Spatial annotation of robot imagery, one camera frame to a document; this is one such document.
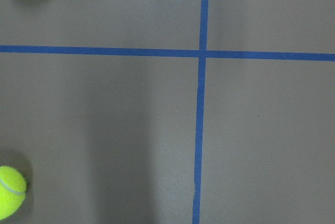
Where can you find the yellow tennis ball near tablets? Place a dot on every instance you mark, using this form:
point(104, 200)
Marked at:
point(13, 191)

